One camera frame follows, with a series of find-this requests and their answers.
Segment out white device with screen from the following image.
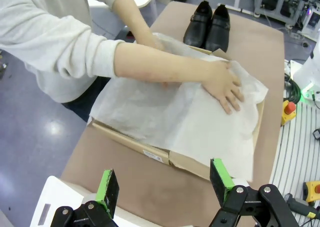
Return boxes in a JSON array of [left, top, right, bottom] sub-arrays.
[[301, 8, 320, 37]]

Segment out slotted aluminium base plate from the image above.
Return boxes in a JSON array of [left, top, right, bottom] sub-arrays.
[[268, 104, 320, 227]]

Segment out person in light grey sweater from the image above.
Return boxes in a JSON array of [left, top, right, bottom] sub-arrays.
[[0, 0, 141, 115]]

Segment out brown cardboard shoe box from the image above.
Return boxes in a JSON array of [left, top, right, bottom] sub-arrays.
[[86, 43, 266, 182]]

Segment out person's right forearm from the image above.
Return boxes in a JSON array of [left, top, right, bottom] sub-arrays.
[[112, 40, 216, 84]]

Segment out black leather shoe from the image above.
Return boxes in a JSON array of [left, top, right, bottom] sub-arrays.
[[182, 0, 214, 48], [204, 3, 231, 54]]

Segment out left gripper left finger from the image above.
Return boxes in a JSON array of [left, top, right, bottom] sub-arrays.
[[51, 168, 120, 227]]

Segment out black cable bundle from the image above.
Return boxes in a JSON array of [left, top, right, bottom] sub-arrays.
[[283, 71, 302, 104]]

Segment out person's left forearm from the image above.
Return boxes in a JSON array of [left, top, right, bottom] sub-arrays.
[[111, 0, 158, 48]]

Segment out person's left hand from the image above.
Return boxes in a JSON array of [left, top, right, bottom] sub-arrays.
[[146, 33, 166, 52]]

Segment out metal equipment cart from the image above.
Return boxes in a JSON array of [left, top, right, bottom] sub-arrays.
[[253, 0, 305, 29]]

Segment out white tissue paper sheet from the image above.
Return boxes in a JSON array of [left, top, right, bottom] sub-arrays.
[[172, 59, 270, 187], [86, 31, 226, 148]]

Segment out person's right hand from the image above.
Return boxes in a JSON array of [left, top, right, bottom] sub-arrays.
[[201, 59, 245, 115]]

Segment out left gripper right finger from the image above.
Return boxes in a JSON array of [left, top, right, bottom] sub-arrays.
[[209, 158, 301, 227]]

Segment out yellow emergency stop button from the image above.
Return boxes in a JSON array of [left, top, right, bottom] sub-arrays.
[[302, 180, 320, 203], [280, 99, 298, 127]]

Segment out black handheld enabling switch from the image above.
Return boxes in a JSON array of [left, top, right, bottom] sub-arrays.
[[283, 193, 320, 222]]

